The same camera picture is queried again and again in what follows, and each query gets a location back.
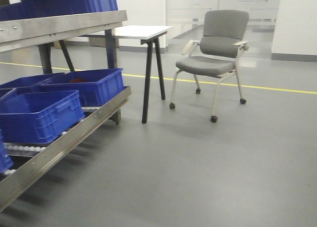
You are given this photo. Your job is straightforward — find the blue bin with red contents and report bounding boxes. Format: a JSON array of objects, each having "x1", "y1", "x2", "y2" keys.
[{"x1": 39, "y1": 68, "x2": 125, "y2": 107}]

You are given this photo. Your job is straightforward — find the blue bin behind capacitor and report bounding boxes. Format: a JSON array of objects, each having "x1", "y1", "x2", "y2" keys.
[{"x1": 0, "y1": 0, "x2": 118, "y2": 21}]

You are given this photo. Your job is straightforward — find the white table black legs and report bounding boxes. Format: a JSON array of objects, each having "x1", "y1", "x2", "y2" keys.
[{"x1": 81, "y1": 25, "x2": 173, "y2": 124}]

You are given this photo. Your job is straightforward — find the blue crate rear left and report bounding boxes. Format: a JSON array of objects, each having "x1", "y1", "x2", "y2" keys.
[{"x1": 0, "y1": 73, "x2": 65, "y2": 93}]

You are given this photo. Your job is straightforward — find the blue crate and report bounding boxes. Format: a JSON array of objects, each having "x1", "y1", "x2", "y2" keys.
[
  {"x1": 0, "y1": 91, "x2": 85, "y2": 144},
  {"x1": 0, "y1": 73, "x2": 65, "y2": 93}
]

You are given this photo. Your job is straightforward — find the blue crate front lower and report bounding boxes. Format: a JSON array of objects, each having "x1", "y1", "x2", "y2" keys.
[{"x1": 0, "y1": 91, "x2": 85, "y2": 144}]

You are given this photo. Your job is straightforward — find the grey office chair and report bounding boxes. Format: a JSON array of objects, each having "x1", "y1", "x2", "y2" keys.
[{"x1": 169, "y1": 9, "x2": 249, "y2": 123}]

